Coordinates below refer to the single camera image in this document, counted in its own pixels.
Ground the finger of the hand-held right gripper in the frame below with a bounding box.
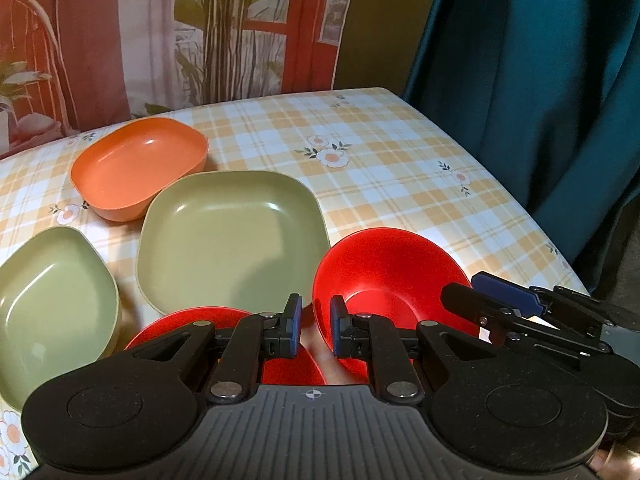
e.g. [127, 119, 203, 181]
[471, 270, 603, 333]
[440, 282, 538, 348]

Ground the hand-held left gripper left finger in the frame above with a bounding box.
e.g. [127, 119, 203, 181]
[125, 293, 304, 405]

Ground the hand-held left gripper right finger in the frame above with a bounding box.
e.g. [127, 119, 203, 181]
[330, 295, 502, 404]

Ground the red bowl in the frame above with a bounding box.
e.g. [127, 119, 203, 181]
[312, 228, 480, 377]
[123, 306, 327, 387]

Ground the green square plate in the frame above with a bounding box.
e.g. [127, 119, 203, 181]
[136, 171, 330, 317]

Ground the orange bowl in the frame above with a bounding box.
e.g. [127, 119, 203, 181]
[70, 117, 209, 222]

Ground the green bowl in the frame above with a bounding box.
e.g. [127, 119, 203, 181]
[0, 226, 122, 410]

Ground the person's right forearm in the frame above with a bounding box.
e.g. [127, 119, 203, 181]
[592, 440, 640, 480]

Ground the checked floral tablecloth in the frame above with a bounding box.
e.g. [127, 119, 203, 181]
[0, 87, 591, 480]

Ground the teal curtain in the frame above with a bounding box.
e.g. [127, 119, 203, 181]
[402, 0, 640, 331]

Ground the printed plant wall poster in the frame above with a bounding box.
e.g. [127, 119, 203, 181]
[0, 0, 359, 161]

